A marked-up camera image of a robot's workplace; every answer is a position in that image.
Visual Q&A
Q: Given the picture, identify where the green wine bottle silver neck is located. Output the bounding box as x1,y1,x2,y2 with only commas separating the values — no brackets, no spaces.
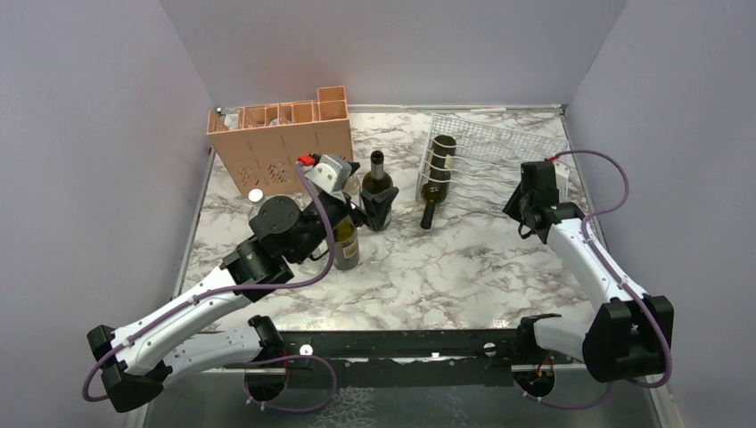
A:
361,150,393,193

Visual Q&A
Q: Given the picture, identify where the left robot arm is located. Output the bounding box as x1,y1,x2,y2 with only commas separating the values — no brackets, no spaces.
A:
82,185,399,413

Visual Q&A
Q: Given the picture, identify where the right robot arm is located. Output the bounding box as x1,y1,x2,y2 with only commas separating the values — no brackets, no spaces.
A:
503,160,674,383

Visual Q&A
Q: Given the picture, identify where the green Primitivo wine bottle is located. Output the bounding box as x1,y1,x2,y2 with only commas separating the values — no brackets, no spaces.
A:
334,218,360,271

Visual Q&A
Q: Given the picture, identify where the clear bottle silver cap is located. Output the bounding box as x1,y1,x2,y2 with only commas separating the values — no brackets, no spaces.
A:
247,188,267,218

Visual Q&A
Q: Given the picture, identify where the peach plastic crate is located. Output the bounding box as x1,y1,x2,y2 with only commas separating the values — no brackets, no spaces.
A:
207,86,354,198

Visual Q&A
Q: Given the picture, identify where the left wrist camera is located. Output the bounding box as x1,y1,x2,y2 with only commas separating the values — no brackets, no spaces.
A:
297,153,360,202

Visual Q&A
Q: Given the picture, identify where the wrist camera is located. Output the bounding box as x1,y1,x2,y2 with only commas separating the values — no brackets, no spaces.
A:
553,160,571,193
297,153,360,202

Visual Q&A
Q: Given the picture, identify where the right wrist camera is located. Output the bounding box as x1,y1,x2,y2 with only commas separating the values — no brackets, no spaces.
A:
553,160,571,193

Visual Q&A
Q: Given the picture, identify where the white wire wine rack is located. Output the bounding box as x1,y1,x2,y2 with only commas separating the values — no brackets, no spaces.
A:
415,114,569,215

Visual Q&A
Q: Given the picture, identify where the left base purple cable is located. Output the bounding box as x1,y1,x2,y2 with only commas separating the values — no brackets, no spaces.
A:
242,351,339,415

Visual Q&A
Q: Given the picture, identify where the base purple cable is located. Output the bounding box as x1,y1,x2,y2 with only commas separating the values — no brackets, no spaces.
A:
511,354,615,411
242,351,339,415

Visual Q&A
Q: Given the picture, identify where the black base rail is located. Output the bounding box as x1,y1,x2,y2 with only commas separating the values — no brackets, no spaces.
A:
227,328,570,397

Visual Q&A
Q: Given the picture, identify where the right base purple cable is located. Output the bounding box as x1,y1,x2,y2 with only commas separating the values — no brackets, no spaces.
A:
511,354,615,411

